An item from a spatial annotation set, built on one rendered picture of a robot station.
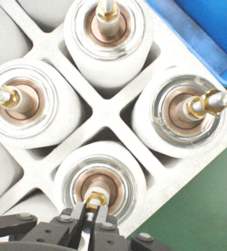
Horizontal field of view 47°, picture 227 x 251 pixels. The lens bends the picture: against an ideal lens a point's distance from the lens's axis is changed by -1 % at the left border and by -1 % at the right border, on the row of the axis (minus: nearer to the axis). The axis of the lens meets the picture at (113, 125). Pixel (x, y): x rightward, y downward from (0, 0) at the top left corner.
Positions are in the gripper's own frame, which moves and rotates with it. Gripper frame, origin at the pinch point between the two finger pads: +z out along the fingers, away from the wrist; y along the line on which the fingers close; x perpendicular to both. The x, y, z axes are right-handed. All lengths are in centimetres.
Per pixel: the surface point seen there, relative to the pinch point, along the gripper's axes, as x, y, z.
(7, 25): 16.4, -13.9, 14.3
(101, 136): 5.3, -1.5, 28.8
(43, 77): 10.3, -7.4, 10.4
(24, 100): 7.5, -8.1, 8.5
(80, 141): 4.4, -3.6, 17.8
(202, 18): 30.4, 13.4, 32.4
